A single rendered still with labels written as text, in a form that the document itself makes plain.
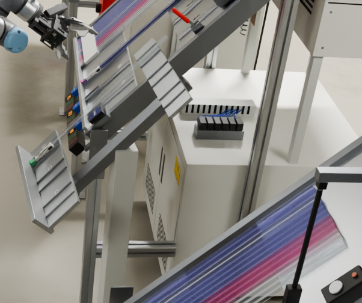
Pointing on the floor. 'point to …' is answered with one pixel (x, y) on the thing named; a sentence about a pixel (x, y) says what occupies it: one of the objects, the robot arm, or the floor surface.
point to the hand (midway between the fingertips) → (83, 45)
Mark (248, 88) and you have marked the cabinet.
